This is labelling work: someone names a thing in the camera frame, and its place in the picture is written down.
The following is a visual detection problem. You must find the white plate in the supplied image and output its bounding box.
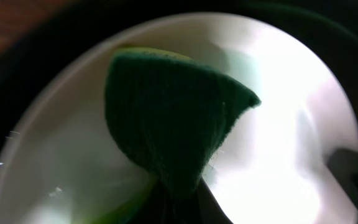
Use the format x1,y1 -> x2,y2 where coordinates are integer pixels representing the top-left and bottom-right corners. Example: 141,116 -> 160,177
0,12 -> 358,223

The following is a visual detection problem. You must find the green sponge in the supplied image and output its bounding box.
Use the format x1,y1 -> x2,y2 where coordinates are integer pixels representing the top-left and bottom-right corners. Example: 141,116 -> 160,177
104,47 -> 260,200

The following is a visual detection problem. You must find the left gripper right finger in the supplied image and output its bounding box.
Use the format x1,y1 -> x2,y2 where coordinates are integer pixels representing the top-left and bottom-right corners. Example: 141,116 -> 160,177
196,179 -> 233,224

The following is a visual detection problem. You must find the black round tray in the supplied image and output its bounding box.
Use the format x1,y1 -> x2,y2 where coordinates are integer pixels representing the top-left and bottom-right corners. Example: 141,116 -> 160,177
0,1 -> 358,152

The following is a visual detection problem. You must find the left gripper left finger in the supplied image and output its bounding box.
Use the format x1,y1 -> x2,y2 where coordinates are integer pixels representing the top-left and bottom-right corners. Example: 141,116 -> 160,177
127,181 -> 178,224

